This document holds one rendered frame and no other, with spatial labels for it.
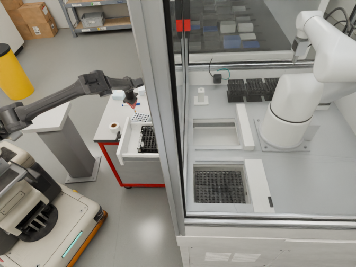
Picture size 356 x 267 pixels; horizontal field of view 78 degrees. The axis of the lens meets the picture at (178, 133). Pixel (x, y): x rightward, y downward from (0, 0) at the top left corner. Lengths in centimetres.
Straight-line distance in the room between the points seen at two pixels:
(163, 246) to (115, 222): 46
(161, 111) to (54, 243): 159
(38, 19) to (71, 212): 419
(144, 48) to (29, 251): 177
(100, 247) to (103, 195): 44
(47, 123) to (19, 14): 386
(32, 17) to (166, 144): 511
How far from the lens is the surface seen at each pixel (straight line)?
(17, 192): 140
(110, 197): 218
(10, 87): 371
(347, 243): 114
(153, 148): 121
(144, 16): 30
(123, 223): 204
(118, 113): 169
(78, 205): 191
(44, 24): 540
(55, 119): 186
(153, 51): 31
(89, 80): 94
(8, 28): 506
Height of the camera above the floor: 184
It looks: 48 degrees down
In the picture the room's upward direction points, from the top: 5 degrees counter-clockwise
